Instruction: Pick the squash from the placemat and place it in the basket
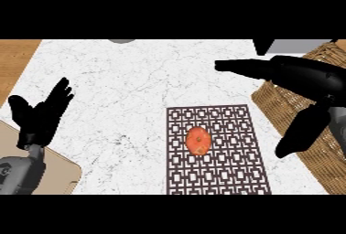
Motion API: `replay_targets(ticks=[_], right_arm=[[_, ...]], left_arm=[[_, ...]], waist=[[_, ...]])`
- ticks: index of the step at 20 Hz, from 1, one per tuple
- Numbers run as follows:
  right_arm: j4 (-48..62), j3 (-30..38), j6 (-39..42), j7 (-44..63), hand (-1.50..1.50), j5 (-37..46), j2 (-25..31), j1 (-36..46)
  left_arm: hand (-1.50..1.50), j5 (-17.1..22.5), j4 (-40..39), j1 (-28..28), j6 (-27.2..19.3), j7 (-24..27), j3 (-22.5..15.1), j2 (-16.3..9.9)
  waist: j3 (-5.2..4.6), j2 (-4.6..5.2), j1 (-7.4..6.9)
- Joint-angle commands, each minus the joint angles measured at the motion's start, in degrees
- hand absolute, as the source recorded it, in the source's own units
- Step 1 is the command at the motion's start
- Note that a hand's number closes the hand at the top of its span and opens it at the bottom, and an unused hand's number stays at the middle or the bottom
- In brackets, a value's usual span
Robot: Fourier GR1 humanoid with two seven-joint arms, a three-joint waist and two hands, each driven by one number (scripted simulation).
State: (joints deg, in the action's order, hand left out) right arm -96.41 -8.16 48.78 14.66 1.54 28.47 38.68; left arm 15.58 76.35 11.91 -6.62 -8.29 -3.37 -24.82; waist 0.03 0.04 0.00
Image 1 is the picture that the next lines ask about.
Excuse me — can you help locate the wicker basket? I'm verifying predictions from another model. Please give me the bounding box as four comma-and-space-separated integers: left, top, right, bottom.
249, 39, 346, 196

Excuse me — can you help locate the black and grey appliance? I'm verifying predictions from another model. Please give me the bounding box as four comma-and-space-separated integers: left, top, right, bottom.
251, 39, 338, 57

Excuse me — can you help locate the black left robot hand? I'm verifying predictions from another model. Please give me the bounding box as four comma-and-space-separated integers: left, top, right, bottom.
7, 77, 75, 151

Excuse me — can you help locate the beige cutting board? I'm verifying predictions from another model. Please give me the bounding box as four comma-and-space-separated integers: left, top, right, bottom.
0, 119, 82, 196

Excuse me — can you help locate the brown wooden surface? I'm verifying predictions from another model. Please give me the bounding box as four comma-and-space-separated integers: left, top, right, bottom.
0, 39, 42, 108

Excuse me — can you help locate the grey rounded object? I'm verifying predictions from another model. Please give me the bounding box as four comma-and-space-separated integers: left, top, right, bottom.
106, 39, 137, 45

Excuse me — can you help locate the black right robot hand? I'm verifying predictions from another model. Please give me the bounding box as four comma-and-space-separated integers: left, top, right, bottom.
212, 55, 346, 159

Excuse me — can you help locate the orange squash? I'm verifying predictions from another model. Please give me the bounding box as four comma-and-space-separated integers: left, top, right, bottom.
184, 126, 212, 156

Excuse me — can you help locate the brown patterned placemat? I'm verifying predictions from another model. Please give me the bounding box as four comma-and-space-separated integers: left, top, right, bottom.
165, 103, 273, 196

